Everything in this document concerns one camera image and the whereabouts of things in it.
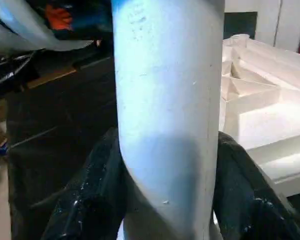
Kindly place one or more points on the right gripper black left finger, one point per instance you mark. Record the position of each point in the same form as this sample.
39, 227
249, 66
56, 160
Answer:
97, 195

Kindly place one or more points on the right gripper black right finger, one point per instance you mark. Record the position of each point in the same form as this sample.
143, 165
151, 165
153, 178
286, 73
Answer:
245, 200

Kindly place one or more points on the white plastic table top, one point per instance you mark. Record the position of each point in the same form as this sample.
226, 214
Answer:
270, 110

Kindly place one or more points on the white plastic table leg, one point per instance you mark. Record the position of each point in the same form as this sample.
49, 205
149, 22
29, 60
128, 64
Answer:
165, 100

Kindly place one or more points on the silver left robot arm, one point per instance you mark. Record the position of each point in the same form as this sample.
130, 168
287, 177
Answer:
20, 30

